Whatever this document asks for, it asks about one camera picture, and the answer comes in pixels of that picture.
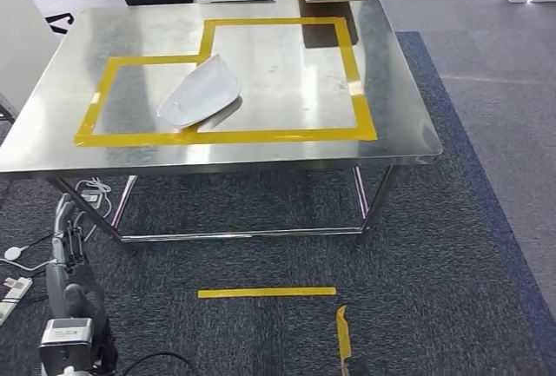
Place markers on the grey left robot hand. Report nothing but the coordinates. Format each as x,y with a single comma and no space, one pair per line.
65,293

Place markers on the white plastic car part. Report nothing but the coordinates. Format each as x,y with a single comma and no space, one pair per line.
199,91

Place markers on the stainless steel workbench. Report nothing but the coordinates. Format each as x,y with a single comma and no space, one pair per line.
390,103

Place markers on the white power strip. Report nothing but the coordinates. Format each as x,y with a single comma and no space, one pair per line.
15,296

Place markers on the round white charger puck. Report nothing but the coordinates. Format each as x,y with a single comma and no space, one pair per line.
12,253

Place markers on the white power adapter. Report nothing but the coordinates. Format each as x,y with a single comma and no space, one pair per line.
91,198

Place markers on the white board panel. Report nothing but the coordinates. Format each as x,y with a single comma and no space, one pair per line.
22,45

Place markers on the crumpled yellow tape piece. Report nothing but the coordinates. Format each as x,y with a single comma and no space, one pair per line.
343,336

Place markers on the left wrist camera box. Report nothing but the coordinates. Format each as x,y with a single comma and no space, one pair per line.
65,342

